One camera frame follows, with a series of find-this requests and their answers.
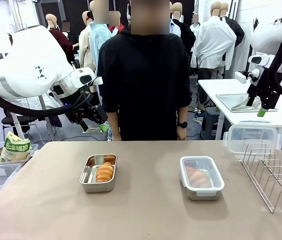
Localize mannequin in maroon sweater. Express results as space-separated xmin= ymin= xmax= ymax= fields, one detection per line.
xmin=45 ymin=13 xmax=74 ymax=67

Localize mannequin in black jacket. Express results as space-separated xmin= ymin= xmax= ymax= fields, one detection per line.
xmin=219 ymin=2 xmax=245 ymax=48

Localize clear plastic containers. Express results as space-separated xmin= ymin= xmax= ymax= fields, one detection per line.
xmin=223 ymin=124 xmax=282 ymax=155

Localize person's left hand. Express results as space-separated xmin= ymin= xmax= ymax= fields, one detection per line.
xmin=177 ymin=126 xmax=187 ymax=141

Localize golden croissant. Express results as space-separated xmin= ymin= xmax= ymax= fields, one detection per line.
xmin=185 ymin=166 xmax=210 ymax=188
xmin=95 ymin=161 xmax=115 ymax=183

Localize black tripod with clamp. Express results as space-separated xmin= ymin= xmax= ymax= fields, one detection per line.
xmin=245 ymin=17 xmax=260 ymax=73

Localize clear plastic snap lid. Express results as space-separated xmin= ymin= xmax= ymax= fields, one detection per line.
xmin=179 ymin=155 xmax=225 ymax=197

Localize perforated metal baking tray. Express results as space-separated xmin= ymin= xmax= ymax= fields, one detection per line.
xmin=215 ymin=93 xmax=279 ymax=114

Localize mannequin in black clothes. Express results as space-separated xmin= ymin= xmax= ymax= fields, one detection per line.
xmin=172 ymin=2 xmax=196 ymax=76

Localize silver light stand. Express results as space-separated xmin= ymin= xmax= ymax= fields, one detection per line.
xmin=38 ymin=96 xmax=56 ymax=141

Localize person's right forearm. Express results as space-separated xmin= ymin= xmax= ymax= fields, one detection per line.
xmin=106 ymin=111 xmax=119 ymax=135

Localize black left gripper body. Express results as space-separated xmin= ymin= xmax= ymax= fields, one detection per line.
xmin=67 ymin=103 xmax=109 ymax=125

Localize dark stool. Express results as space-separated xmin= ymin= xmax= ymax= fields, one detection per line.
xmin=200 ymin=107 xmax=222 ymax=140

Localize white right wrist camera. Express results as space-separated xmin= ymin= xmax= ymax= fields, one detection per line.
xmin=235 ymin=68 xmax=261 ymax=85

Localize person's black sweater torso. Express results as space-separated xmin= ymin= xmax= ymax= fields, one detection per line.
xmin=97 ymin=27 xmax=193 ymax=141

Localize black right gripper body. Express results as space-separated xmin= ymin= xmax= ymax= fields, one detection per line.
xmin=247 ymin=67 xmax=281 ymax=110

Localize mannequin in cream coat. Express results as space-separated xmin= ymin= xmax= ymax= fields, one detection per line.
xmin=78 ymin=11 xmax=98 ymax=74

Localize standing person in black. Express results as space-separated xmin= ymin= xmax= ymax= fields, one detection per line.
xmin=61 ymin=21 xmax=79 ymax=48

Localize person's left forearm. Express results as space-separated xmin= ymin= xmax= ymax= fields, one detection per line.
xmin=177 ymin=106 xmax=189 ymax=123

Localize mannequin in white shirt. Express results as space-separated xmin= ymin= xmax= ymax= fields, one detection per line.
xmin=190 ymin=1 xmax=238 ymax=79

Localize black office chair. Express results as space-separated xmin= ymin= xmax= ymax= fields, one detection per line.
xmin=1 ymin=113 xmax=31 ymax=135

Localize metal wire lid rack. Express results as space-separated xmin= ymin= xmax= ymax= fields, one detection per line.
xmin=239 ymin=142 xmax=282 ymax=213

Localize metal serving tongs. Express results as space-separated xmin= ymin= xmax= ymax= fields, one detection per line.
xmin=231 ymin=97 xmax=263 ymax=112

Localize rectangular stainless steel container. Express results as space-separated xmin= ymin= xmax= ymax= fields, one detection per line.
xmin=79 ymin=153 xmax=118 ymax=194
xmin=180 ymin=157 xmax=224 ymax=202

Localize mannequin in light blue shirt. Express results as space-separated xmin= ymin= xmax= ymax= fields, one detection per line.
xmin=89 ymin=0 xmax=113 ymax=69

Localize mannequin in red top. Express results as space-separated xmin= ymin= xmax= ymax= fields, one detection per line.
xmin=108 ymin=11 xmax=125 ymax=35

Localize white side table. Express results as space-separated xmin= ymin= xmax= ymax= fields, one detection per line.
xmin=198 ymin=78 xmax=282 ymax=141

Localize yellow green snack bag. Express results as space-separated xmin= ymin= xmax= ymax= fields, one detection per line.
xmin=0 ymin=130 xmax=33 ymax=162

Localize black left arm cable sleeve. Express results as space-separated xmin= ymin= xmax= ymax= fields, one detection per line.
xmin=0 ymin=86 xmax=93 ymax=119

